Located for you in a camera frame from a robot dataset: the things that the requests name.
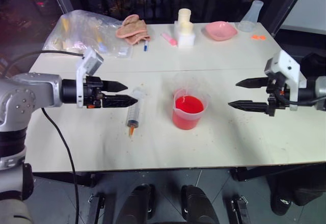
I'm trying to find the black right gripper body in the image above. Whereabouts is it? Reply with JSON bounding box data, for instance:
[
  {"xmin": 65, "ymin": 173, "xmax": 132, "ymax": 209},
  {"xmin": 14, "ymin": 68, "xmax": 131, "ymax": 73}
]
[{"xmin": 265, "ymin": 71, "xmax": 291, "ymax": 118}]

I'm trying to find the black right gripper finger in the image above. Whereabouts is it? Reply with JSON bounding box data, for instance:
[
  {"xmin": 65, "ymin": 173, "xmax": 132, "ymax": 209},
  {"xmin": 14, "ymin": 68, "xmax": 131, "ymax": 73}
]
[
  {"xmin": 235, "ymin": 77, "xmax": 268, "ymax": 90},
  {"xmin": 227, "ymin": 100, "xmax": 269, "ymax": 114}
]

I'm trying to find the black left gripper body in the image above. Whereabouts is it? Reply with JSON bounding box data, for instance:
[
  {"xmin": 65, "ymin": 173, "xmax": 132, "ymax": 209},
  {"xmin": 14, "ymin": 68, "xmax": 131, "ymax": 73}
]
[{"xmin": 85, "ymin": 75, "xmax": 104, "ymax": 109}]

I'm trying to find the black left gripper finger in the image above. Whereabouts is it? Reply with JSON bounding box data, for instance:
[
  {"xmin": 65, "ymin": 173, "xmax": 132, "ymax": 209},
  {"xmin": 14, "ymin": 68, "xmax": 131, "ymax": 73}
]
[
  {"xmin": 101, "ymin": 94, "xmax": 139, "ymax": 109},
  {"xmin": 101, "ymin": 80, "xmax": 129, "ymax": 93}
]

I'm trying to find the clear syringe with orange tip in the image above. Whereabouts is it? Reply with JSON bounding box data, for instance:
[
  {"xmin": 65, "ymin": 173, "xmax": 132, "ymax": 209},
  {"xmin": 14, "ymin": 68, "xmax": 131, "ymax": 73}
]
[{"xmin": 125, "ymin": 86, "xmax": 148, "ymax": 139}]

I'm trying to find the small clear plastic cup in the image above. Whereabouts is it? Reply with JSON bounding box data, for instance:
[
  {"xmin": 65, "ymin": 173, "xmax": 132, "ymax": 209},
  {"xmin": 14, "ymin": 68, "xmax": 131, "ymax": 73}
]
[{"xmin": 173, "ymin": 72, "xmax": 202, "ymax": 95}]

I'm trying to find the small clear plastic packet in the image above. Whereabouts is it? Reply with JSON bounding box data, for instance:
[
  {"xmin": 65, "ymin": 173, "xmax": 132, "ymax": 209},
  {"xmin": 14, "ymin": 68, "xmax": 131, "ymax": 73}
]
[{"xmin": 115, "ymin": 45, "xmax": 135, "ymax": 61}]

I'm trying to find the clear plastic bag with supplies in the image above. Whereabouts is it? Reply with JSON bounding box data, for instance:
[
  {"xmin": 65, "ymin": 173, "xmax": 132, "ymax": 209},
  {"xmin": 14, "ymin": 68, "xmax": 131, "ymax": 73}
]
[{"xmin": 41, "ymin": 9, "xmax": 135, "ymax": 61}]

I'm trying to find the beige crumpled towel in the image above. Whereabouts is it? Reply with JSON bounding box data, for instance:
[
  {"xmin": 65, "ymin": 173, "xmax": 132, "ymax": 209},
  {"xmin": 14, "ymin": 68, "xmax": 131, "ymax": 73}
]
[{"xmin": 115, "ymin": 14, "xmax": 153, "ymax": 45}]

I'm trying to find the pink bowl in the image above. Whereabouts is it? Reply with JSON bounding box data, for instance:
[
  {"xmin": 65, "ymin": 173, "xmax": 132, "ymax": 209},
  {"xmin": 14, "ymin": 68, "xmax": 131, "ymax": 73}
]
[{"xmin": 205, "ymin": 21, "xmax": 238, "ymax": 42}]

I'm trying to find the large beaker with red liquid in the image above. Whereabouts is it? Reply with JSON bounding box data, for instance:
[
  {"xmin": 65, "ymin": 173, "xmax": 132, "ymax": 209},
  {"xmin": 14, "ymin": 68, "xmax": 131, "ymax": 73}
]
[{"xmin": 172, "ymin": 88, "xmax": 210, "ymax": 131}]

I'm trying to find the clear conical flask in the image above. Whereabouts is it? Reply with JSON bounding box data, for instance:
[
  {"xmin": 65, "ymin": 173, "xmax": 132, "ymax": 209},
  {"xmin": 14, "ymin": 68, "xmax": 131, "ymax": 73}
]
[{"xmin": 237, "ymin": 0, "xmax": 264, "ymax": 33}]

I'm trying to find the pink marker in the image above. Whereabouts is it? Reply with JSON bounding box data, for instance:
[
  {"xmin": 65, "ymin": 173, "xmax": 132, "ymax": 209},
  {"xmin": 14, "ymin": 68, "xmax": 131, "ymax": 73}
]
[{"xmin": 160, "ymin": 32, "xmax": 178, "ymax": 48}]

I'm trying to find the white block holder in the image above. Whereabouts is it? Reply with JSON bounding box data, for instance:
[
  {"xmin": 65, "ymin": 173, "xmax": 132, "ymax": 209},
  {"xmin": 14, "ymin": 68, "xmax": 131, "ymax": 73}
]
[{"xmin": 174, "ymin": 21, "xmax": 197, "ymax": 49}]

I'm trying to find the tall cream cylinder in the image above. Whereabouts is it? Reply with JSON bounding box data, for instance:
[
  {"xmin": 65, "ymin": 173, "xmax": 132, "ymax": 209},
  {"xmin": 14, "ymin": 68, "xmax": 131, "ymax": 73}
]
[{"xmin": 177, "ymin": 8, "xmax": 192, "ymax": 24}]

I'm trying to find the black shoe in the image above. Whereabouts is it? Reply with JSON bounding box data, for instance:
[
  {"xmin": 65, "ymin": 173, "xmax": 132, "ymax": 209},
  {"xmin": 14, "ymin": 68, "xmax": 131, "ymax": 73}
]
[{"xmin": 269, "ymin": 177, "xmax": 326, "ymax": 217}]

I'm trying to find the dark rounded shape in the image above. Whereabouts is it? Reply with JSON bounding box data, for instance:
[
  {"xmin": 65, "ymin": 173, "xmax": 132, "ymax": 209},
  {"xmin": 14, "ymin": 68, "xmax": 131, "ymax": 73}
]
[
  {"xmin": 180, "ymin": 184, "xmax": 220, "ymax": 224},
  {"xmin": 116, "ymin": 183, "xmax": 156, "ymax": 224}
]

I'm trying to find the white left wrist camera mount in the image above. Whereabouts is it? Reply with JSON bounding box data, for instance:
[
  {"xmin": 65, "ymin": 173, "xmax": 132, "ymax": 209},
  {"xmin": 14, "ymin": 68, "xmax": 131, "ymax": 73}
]
[{"xmin": 75, "ymin": 46, "xmax": 105, "ymax": 109}]

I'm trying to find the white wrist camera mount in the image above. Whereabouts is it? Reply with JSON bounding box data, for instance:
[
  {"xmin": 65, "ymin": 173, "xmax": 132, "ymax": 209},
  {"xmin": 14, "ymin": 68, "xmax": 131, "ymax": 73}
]
[
  {"xmin": 75, "ymin": 46, "xmax": 105, "ymax": 109},
  {"xmin": 264, "ymin": 49, "xmax": 308, "ymax": 111}
]

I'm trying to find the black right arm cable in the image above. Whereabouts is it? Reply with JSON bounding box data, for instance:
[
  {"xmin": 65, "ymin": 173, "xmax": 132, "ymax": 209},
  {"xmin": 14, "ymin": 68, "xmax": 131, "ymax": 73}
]
[{"xmin": 277, "ymin": 90, "xmax": 326, "ymax": 107}]

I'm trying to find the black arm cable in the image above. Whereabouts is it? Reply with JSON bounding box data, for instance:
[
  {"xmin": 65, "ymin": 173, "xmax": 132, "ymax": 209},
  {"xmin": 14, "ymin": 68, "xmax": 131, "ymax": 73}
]
[
  {"xmin": 41, "ymin": 107, "xmax": 80, "ymax": 224},
  {"xmin": 277, "ymin": 90, "xmax": 326, "ymax": 107},
  {"xmin": 3, "ymin": 50, "xmax": 85, "ymax": 80}
]

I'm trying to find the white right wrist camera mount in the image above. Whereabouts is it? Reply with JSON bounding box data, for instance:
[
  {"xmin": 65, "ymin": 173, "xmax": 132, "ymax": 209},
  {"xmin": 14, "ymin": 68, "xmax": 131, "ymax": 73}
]
[{"xmin": 264, "ymin": 49, "xmax": 308, "ymax": 111}]

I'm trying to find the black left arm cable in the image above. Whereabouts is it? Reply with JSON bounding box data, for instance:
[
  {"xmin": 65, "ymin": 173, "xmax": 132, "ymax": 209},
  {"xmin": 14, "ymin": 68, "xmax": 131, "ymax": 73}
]
[
  {"xmin": 3, "ymin": 50, "xmax": 85, "ymax": 80},
  {"xmin": 41, "ymin": 107, "xmax": 80, "ymax": 224}
]

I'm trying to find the black table frame bar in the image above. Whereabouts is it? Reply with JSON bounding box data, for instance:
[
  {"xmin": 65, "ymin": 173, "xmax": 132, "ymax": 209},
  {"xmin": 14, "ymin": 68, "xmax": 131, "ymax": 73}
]
[{"xmin": 230, "ymin": 160, "xmax": 326, "ymax": 182}]

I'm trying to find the black table leg bracket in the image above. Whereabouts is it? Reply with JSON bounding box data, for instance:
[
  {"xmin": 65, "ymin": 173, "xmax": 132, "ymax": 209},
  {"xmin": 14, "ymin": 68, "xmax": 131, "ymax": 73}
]
[
  {"xmin": 228, "ymin": 195, "xmax": 250, "ymax": 224},
  {"xmin": 88, "ymin": 192, "xmax": 106, "ymax": 224}
]

